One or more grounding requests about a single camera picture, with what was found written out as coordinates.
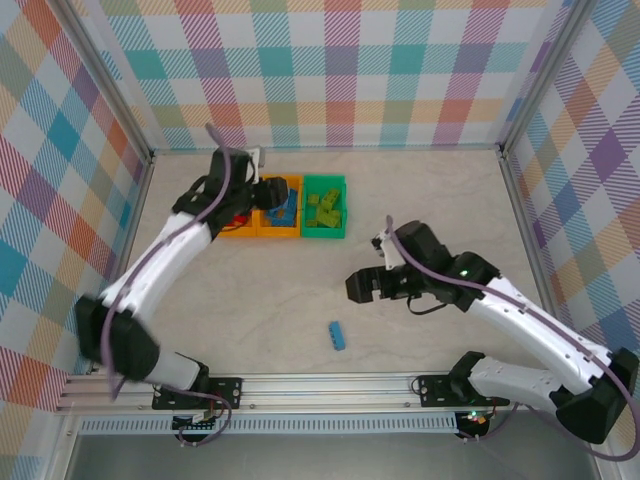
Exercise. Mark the green plastic bin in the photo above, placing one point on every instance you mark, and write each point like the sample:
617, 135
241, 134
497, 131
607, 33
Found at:
325, 234

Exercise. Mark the left electronics board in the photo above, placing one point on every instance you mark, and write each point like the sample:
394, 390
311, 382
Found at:
197, 422

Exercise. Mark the aluminium side rail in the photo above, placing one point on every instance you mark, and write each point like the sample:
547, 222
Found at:
142, 190
535, 240

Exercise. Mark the orange plastic bin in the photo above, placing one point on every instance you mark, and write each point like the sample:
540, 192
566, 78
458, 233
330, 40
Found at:
240, 233
280, 233

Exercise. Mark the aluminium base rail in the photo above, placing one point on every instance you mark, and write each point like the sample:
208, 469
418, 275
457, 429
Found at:
325, 390

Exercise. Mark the blue lego brick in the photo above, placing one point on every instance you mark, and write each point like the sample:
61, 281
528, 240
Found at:
291, 200
337, 336
280, 218

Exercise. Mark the red lego brick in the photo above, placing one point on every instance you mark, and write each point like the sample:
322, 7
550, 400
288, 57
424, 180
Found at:
241, 220

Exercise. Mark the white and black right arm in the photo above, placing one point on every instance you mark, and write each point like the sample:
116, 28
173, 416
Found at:
525, 315

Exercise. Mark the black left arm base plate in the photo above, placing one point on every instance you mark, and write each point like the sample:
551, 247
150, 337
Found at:
227, 392

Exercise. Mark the aluminium frame post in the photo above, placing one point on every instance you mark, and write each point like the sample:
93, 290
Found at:
105, 80
545, 75

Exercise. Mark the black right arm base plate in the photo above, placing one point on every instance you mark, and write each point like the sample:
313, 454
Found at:
432, 390

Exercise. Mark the right electronics board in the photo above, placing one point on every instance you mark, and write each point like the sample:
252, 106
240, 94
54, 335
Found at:
475, 419

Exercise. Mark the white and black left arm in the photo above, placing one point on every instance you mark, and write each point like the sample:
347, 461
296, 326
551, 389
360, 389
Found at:
150, 270

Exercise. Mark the electronics board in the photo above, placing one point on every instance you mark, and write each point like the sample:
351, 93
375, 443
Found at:
475, 419
197, 422

